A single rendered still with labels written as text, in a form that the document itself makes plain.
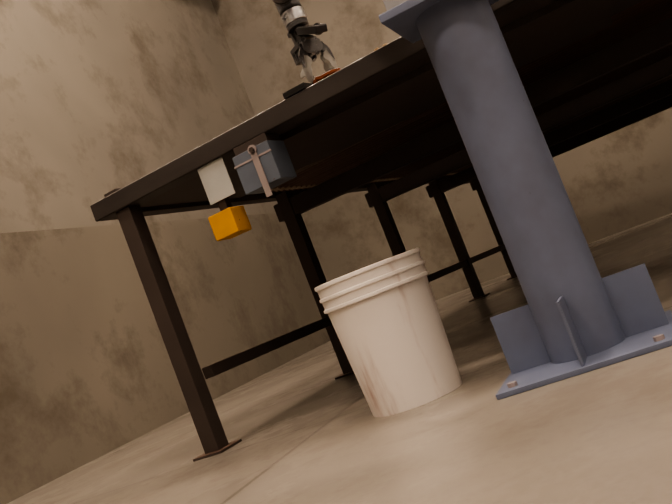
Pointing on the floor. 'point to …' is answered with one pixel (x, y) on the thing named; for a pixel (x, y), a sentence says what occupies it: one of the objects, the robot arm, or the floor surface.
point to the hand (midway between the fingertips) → (325, 77)
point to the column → (530, 209)
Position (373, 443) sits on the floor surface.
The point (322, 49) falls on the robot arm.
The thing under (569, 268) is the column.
